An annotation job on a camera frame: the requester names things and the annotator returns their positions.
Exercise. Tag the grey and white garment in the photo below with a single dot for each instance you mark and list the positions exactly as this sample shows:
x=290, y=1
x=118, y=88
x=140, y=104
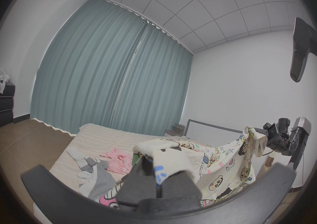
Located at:
x=101, y=181

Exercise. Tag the black chest of drawers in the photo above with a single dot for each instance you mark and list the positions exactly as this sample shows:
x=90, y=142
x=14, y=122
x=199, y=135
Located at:
x=6, y=106

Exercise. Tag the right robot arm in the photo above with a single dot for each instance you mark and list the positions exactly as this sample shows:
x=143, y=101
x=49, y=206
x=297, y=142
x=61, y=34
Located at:
x=301, y=129

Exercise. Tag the pink garment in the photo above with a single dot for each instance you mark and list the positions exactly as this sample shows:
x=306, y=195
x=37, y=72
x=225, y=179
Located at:
x=118, y=161

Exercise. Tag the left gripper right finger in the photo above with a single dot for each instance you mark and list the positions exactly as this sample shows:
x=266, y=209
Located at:
x=183, y=188

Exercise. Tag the bed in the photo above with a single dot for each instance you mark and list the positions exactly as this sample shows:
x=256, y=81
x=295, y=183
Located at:
x=106, y=138

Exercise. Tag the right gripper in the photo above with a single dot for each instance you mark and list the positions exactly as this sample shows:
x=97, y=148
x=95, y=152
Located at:
x=273, y=143

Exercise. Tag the grey bedside table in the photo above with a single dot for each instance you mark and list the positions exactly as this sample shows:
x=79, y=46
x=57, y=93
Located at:
x=174, y=130

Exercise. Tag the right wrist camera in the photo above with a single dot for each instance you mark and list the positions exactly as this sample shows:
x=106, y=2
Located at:
x=272, y=131

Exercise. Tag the blue-green curtain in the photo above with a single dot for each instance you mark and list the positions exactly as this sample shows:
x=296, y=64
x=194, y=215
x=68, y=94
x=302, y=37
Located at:
x=86, y=69
x=158, y=81

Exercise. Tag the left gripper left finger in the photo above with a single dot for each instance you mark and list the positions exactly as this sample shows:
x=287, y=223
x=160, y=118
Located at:
x=135, y=188

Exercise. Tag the white printed pyjama top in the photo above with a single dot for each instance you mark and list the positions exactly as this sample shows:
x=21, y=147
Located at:
x=188, y=158

